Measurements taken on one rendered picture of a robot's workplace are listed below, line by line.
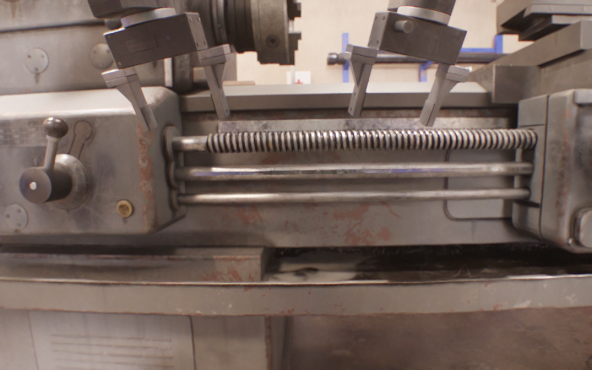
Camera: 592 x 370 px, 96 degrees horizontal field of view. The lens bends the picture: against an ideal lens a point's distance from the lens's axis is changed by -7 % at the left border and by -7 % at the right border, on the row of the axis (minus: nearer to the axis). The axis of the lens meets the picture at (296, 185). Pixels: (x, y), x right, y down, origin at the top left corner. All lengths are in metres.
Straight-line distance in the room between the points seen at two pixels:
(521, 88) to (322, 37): 3.54
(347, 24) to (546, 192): 3.78
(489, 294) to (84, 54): 0.96
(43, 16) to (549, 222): 1.13
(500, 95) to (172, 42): 0.65
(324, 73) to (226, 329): 3.62
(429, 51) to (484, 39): 4.33
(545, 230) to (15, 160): 1.02
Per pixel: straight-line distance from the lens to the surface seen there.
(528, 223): 0.76
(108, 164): 0.60
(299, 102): 0.65
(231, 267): 0.68
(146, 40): 0.49
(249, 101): 0.66
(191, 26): 0.46
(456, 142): 0.65
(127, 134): 0.58
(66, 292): 0.71
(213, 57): 0.46
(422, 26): 0.48
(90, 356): 0.90
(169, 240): 0.77
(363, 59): 0.46
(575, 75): 0.76
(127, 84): 0.53
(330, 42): 4.16
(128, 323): 0.80
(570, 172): 0.69
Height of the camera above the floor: 0.69
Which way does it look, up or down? 6 degrees down
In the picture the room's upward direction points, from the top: 1 degrees counter-clockwise
